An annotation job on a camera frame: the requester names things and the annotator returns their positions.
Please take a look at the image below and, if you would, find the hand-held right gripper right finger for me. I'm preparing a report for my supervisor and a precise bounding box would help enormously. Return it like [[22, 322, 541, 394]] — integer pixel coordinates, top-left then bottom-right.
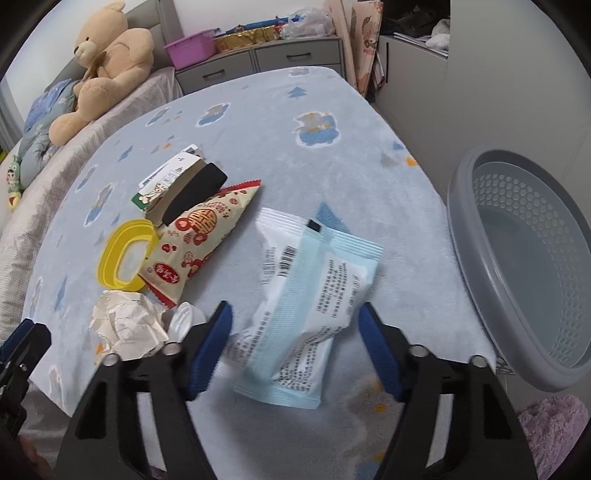
[[358, 302, 532, 480]]

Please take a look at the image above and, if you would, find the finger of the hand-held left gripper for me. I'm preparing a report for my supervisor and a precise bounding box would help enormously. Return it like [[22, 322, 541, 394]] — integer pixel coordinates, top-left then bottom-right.
[[0, 323, 52, 384], [0, 318, 35, 352]]

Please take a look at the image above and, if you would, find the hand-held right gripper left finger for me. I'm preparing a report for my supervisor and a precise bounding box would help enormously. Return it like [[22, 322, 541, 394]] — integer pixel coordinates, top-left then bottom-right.
[[55, 301, 234, 480]]

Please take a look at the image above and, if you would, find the white plastic piece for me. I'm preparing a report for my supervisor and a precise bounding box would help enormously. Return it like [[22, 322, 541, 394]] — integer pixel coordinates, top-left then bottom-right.
[[164, 302, 206, 344]]

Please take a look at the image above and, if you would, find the light blue packet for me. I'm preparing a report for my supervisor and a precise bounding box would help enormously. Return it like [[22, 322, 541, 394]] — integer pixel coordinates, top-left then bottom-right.
[[233, 228, 384, 409]]

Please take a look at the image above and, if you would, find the white paper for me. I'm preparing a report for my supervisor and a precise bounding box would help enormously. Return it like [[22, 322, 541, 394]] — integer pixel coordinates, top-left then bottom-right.
[[89, 290, 178, 361]]

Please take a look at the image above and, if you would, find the yellow plastic ring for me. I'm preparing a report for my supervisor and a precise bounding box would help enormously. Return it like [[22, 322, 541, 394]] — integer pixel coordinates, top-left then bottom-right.
[[97, 219, 160, 292]]

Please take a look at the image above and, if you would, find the red patterned snack packet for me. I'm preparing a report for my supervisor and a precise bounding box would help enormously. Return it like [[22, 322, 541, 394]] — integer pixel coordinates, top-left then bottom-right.
[[137, 181, 264, 309]]

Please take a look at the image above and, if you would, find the white barcode packet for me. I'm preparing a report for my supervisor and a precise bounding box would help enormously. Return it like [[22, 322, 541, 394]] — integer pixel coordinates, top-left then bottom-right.
[[226, 207, 335, 370]]

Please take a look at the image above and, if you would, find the black foam strip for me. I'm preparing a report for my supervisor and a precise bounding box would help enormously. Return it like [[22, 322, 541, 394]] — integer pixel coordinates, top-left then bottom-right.
[[161, 161, 229, 227]]

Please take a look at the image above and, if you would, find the small white green carton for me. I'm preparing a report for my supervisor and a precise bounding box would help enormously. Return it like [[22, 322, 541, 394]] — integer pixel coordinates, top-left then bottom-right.
[[131, 145, 206, 220]]

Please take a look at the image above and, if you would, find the grey perforated plastic basket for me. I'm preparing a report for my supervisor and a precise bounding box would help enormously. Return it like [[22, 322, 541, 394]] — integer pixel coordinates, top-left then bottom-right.
[[447, 148, 591, 393]]

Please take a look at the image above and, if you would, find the small doll toy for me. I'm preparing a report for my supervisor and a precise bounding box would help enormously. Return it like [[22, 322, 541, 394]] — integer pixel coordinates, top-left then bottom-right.
[[4, 154, 24, 210]]

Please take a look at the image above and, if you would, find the blue printed blanket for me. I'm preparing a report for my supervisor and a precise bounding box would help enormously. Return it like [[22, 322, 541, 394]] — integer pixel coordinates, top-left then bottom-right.
[[21, 66, 504, 480]]

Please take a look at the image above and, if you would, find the blue patterned pillow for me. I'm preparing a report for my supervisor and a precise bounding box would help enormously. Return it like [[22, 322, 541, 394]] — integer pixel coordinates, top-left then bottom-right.
[[16, 78, 81, 188]]

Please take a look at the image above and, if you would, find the white wardrobe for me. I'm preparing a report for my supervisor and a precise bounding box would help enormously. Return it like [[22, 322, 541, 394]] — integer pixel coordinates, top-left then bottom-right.
[[373, 0, 591, 222]]

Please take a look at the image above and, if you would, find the beige teddy bear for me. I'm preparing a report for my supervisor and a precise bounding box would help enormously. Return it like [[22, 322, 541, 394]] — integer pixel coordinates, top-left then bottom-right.
[[48, 0, 155, 146]]

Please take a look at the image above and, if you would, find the purple plastic basket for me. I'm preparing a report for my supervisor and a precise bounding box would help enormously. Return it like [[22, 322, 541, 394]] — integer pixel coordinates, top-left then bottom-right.
[[164, 28, 218, 71]]

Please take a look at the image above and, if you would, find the grey drawer cabinet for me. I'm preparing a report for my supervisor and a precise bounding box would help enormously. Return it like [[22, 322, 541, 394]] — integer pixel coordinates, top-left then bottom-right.
[[174, 36, 347, 95]]

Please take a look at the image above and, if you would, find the pink cartoon folded mat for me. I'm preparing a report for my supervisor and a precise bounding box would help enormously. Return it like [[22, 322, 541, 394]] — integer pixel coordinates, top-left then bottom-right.
[[351, 0, 385, 97]]

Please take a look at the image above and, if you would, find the gold gift box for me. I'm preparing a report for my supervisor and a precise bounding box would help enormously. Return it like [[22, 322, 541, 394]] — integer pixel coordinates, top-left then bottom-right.
[[215, 27, 280, 52]]

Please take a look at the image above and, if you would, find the white cloth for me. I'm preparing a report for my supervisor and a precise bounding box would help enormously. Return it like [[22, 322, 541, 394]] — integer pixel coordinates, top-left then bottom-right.
[[425, 18, 451, 49]]

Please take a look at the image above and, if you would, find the beige leaning board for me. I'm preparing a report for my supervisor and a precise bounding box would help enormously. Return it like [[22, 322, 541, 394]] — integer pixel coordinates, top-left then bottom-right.
[[323, 0, 358, 88]]

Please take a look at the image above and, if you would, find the grey bed headboard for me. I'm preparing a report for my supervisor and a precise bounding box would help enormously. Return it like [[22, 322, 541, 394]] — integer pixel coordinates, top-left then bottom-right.
[[0, 0, 178, 158]]

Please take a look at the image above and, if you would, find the blue patterned paper roll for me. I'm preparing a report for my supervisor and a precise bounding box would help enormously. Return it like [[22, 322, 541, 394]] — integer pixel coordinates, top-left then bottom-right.
[[222, 14, 296, 35]]

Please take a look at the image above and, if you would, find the black bag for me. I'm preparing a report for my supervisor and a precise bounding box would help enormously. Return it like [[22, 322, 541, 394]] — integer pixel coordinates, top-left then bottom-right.
[[383, 0, 451, 35]]

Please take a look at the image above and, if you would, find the clear plastic bag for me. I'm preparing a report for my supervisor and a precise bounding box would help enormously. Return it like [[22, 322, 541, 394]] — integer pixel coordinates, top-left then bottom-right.
[[279, 8, 334, 38]]

